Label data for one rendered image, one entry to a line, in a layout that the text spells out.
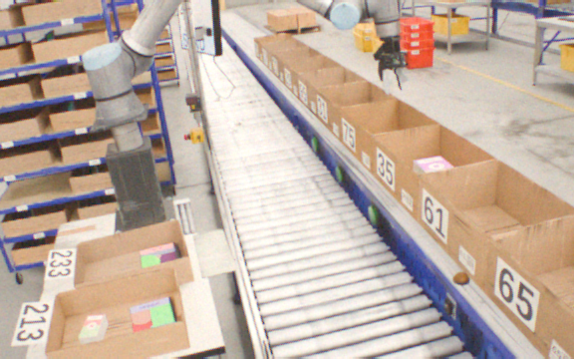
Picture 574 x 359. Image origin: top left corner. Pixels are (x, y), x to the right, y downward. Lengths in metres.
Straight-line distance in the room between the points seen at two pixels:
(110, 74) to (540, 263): 1.55
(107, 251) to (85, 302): 0.31
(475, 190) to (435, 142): 0.40
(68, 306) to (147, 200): 0.60
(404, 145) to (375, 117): 0.39
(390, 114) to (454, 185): 0.79
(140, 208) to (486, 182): 1.32
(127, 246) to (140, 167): 0.32
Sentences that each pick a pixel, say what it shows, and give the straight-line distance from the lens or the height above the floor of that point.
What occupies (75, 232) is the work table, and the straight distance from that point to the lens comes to 2.27.
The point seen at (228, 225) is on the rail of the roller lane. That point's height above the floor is 0.73.
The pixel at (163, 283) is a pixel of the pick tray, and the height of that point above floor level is 0.80.
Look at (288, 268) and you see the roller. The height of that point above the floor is 0.74.
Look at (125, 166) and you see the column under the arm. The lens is 2.05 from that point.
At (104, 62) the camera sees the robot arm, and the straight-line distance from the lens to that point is 1.96.
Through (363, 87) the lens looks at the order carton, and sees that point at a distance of 2.74.
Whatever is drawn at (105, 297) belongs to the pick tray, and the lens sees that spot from 1.71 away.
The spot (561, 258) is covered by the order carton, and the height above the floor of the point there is 0.92.
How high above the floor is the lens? 1.73
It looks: 25 degrees down
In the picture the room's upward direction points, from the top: 6 degrees counter-clockwise
